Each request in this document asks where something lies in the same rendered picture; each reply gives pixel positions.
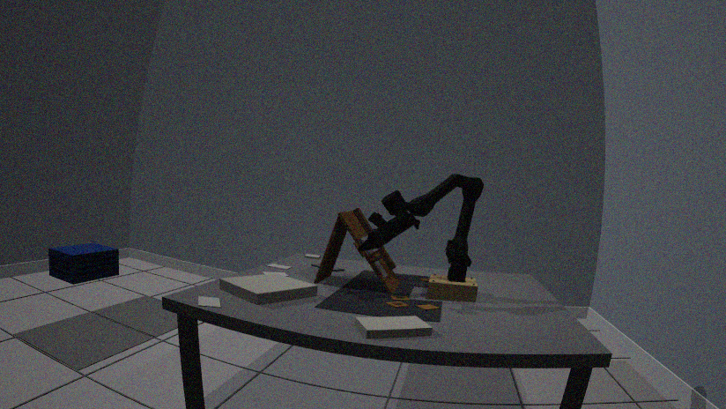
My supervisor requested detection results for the white paper ticket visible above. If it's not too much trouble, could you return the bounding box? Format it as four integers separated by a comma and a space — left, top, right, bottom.
374, 260, 387, 279

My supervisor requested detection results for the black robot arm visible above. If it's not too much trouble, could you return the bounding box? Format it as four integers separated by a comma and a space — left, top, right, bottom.
368, 174, 484, 283

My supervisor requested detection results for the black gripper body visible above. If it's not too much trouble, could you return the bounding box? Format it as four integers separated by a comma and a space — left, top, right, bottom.
368, 219, 402, 249

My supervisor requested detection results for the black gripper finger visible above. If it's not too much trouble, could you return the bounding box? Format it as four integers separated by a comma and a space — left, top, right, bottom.
358, 235, 377, 251

